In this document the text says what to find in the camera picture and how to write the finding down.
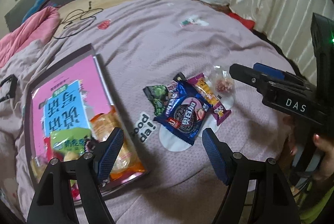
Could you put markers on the right hand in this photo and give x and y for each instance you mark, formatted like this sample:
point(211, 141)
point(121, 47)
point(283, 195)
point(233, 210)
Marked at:
point(322, 143)

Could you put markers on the clear red pastry bag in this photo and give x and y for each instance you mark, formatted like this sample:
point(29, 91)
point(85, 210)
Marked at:
point(223, 83)

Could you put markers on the red milk candy packet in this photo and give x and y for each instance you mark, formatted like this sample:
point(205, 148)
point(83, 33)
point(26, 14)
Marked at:
point(49, 150)

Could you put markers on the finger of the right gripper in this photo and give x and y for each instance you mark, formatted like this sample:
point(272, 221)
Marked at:
point(246, 75)
point(270, 71)

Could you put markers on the lilac bed sheet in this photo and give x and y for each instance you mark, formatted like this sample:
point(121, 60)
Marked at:
point(142, 43)

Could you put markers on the black plastic frame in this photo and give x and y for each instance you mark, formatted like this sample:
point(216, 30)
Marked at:
point(8, 87)

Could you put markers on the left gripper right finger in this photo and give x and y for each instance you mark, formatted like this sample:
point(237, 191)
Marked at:
point(273, 200)

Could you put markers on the pink quilt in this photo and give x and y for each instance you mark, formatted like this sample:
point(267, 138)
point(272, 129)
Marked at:
point(39, 26)

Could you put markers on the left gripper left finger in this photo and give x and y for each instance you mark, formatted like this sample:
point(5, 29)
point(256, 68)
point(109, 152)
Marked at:
point(52, 201)

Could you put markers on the green pea snack packet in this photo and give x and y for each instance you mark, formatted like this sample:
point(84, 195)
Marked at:
point(159, 95)

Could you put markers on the orange biscuit packet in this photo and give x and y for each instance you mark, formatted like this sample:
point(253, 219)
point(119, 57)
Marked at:
point(115, 157)

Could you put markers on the green milk snack packet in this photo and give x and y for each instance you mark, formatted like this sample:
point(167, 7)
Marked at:
point(69, 144)

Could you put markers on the purple orange wafer bar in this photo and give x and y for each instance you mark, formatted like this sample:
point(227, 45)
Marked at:
point(219, 112)

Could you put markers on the blue garment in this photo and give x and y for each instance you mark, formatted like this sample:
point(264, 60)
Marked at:
point(37, 6)

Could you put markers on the pink Chinese picture book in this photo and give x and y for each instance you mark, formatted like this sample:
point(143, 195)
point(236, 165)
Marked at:
point(68, 100)

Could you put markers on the blue Oreo packet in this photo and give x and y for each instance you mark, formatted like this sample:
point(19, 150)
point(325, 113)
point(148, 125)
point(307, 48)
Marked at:
point(185, 112)

